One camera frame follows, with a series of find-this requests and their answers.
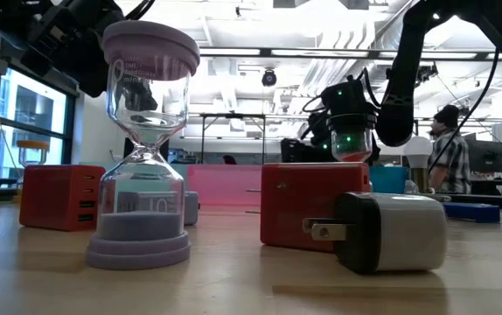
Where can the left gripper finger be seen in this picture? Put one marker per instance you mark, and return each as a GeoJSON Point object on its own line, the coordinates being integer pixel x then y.
{"type": "Point", "coordinates": [139, 94]}

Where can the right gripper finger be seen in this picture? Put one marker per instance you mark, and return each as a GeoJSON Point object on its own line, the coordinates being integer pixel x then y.
{"type": "Point", "coordinates": [299, 151]}

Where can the red sand black hourglass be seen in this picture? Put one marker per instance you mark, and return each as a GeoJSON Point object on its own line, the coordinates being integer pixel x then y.
{"type": "Point", "coordinates": [351, 146]}

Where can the red box wall charger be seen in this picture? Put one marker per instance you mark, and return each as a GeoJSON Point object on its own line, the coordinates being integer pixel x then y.
{"type": "Point", "coordinates": [303, 201]}

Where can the orange hourglass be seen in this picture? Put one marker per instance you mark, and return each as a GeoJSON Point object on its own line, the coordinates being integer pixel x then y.
{"type": "Point", "coordinates": [32, 144]}

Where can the light blue cube charger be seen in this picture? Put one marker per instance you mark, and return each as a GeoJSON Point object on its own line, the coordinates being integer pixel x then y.
{"type": "Point", "coordinates": [192, 207]}

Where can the red multi-port charger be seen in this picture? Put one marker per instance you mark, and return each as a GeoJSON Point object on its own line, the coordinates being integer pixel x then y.
{"type": "Point", "coordinates": [54, 197]}

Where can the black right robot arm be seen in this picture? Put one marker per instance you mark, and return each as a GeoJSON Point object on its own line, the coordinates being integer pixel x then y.
{"type": "Point", "coordinates": [397, 109]}

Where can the person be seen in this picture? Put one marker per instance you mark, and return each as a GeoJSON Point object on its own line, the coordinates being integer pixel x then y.
{"type": "Point", "coordinates": [229, 160]}
{"type": "Point", "coordinates": [452, 153]}

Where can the window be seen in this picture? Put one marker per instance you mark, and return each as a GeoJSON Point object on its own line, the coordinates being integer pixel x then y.
{"type": "Point", "coordinates": [32, 105]}

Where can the black track spotlight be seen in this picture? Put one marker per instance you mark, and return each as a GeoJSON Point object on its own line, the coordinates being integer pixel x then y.
{"type": "Point", "coordinates": [426, 73]}

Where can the pink translucent bin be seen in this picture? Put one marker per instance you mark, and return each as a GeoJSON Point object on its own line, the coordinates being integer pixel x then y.
{"type": "Point", "coordinates": [220, 184]}

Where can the white light bulb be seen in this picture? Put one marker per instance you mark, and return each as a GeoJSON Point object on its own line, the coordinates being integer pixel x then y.
{"type": "Point", "coordinates": [418, 149]}

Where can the blue plastic bin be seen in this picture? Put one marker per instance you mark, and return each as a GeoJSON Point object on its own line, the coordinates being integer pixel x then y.
{"type": "Point", "coordinates": [388, 179]}

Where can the black computer monitor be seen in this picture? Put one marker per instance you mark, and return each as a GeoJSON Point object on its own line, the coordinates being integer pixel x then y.
{"type": "Point", "coordinates": [485, 155]}

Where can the purple sand hourglass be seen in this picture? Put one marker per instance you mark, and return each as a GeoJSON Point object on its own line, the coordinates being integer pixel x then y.
{"type": "Point", "coordinates": [139, 249]}

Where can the black tall table frame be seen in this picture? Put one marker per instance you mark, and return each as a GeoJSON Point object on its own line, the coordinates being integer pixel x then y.
{"type": "Point", "coordinates": [233, 116]}

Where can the black ceiling camera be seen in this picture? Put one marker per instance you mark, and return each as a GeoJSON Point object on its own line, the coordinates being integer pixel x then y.
{"type": "Point", "coordinates": [269, 79]}

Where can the silver black wall charger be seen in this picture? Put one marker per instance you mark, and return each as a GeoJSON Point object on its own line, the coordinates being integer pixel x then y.
{"type": "Point", "coordinates": [408, 232]}

